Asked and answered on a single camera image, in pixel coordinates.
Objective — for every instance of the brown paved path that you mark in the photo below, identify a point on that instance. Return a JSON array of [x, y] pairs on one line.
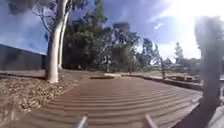
[[116, 100]]

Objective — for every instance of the wood of dark green trees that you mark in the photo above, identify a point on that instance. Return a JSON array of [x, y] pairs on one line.
[[100, 46]]

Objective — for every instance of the pale green grass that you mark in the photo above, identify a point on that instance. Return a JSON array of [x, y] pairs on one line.
[[153, 73]]

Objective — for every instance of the dark wooden kerb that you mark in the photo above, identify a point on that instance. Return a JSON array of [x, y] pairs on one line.
[[180, 83]]

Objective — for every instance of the robot's own part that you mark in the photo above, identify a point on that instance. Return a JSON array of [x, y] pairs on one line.
[[81, 122], [150, 122]]

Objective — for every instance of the dark grey wall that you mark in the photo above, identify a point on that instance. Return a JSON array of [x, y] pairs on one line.
[[20, 60]]

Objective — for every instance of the grey-trunked tree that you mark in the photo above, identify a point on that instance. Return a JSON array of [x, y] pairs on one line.
[[208, 66]]

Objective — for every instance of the brown mulch ground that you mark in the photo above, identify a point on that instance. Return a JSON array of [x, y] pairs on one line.
[[23, 93]]

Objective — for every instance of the pale-trunked tree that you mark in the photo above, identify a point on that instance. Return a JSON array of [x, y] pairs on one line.
[[61, 43], [53, 50]]

